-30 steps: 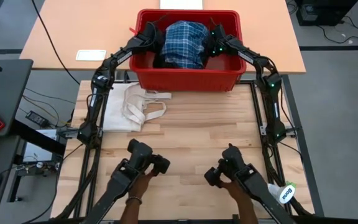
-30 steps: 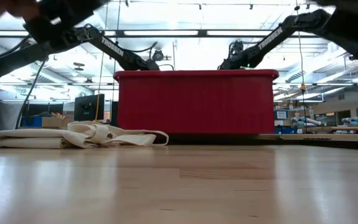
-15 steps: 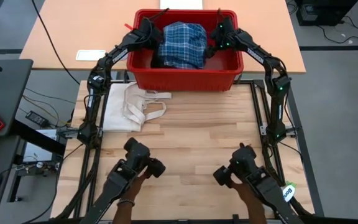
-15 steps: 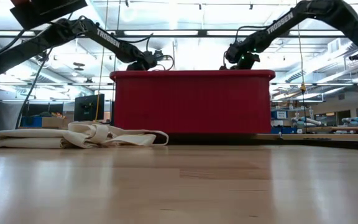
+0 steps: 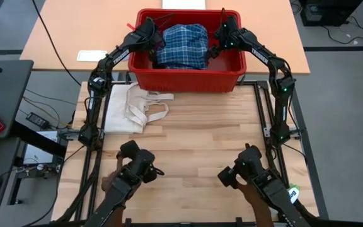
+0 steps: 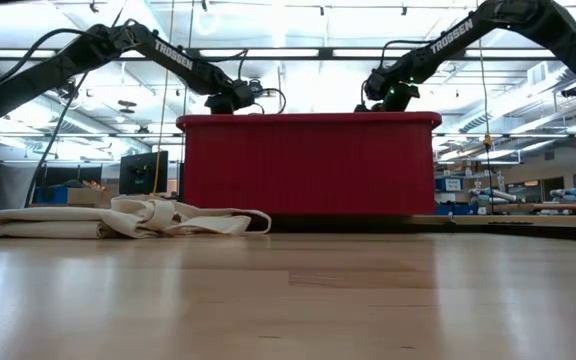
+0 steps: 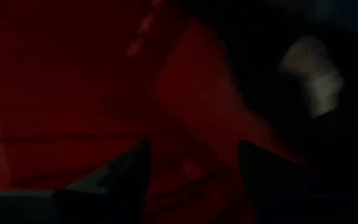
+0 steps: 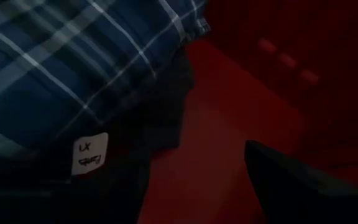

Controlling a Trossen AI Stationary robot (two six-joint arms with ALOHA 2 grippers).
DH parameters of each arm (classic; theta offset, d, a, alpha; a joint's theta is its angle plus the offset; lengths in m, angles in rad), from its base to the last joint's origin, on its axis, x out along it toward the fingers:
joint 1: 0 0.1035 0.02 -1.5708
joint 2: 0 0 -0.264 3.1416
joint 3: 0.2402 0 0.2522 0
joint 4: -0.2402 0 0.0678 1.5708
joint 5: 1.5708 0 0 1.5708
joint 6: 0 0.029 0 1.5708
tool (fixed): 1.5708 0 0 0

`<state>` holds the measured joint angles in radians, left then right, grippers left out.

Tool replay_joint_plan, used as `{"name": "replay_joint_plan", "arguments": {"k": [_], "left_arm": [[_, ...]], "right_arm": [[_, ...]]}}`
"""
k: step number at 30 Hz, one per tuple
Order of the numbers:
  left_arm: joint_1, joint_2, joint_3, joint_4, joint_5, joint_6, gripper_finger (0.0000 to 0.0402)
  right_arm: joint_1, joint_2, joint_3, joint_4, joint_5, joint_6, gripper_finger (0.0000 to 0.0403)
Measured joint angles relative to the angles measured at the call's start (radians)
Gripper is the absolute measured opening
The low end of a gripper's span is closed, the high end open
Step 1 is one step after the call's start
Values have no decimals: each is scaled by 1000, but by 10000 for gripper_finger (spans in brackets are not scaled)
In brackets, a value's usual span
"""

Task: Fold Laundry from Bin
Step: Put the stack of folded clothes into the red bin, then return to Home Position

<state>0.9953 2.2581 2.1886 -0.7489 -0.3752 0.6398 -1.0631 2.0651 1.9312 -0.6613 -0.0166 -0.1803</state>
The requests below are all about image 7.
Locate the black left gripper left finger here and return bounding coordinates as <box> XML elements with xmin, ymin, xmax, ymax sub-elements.
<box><xmin>54</xmin><ymin>139</ymin><xmax>152</xmax><ymax>224</ymax></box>

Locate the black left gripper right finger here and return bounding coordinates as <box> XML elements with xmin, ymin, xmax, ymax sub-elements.
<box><xmin>237</xmin><ymin>139</ymin><xmax>312</xmax><ymax>224</ymax></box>

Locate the red plastic laundry bin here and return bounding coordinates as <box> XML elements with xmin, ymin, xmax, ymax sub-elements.
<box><xmin>0</xmin><ymin>0</ymin><xmax>312</xmax><ymax>224</ymax></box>

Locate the white canvas tote bag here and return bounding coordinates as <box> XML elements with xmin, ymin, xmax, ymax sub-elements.
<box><xmin>278</xmin><ymin>35</ymin><xmax>344</xmax><ymax>119</ymax></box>

